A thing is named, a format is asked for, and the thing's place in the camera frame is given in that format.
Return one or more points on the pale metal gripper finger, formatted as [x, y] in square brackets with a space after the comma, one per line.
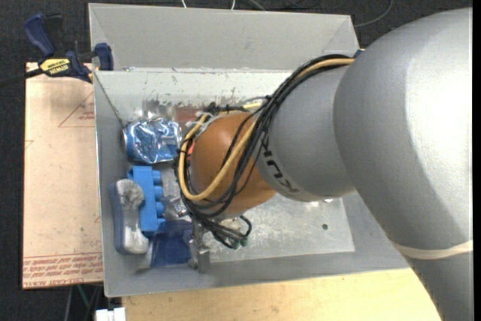
[193, 252]
[204, 261]

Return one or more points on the blue and grey brush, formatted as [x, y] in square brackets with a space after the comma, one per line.
[129, 218]

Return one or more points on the grey crumpled packet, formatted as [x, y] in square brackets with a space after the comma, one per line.
[174, 197]

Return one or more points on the blue toy building block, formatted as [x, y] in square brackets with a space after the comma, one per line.
[146, 195]

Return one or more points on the grey metal bin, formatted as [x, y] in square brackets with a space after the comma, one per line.
[210, 41]

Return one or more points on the brown cardboard board, red print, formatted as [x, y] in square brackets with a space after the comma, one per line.
[60, 169]

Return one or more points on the crumpled blue foil packet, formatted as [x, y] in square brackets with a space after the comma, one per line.
[150, 141]

